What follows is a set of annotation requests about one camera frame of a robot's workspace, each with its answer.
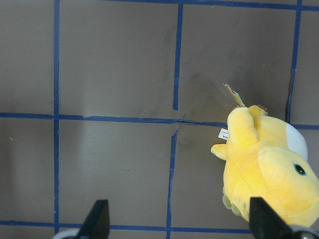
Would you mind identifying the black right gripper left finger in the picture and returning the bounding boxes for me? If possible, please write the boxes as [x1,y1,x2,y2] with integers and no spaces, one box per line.
[77,199,110,239]

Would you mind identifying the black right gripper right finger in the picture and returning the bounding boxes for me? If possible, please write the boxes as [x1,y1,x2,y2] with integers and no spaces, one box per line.
[249,197,293,239]

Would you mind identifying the yellow plush penguin toy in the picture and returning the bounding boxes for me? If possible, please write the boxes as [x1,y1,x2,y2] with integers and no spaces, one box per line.
[211,91,319,227]

